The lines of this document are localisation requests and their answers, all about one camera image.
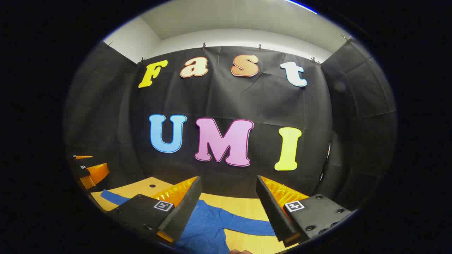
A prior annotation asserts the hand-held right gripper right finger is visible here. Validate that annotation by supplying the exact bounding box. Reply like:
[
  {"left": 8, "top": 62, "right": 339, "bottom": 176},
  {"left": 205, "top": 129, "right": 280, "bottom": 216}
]
[{"left": 256, "top": 175, "right": 354, "bottom": 247}]

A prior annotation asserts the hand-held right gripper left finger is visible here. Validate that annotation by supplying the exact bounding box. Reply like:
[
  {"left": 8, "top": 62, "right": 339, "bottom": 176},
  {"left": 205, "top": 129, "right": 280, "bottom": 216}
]
[{"left": 107, "top": 176, "right": 202, "bottom": 244}]

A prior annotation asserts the blue corduroy shirt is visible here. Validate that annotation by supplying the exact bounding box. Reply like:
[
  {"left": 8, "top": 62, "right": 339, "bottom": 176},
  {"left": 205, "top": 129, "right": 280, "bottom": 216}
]
[{"left": 100, "top": 189, "right": 278, "bottom": 254}]

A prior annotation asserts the black backdrop cloth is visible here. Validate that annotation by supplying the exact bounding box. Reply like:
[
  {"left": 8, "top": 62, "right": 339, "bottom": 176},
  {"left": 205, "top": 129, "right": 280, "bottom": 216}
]
[{"left": 64, "top": 37, "right": 398, "bottom": 212}]

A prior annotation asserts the row of small backdrop clips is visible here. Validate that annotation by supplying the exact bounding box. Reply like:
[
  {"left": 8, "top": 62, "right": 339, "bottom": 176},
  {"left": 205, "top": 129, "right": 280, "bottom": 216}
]
[{"left": 104, "top": 34, "right": 353, "bottom": 66}]

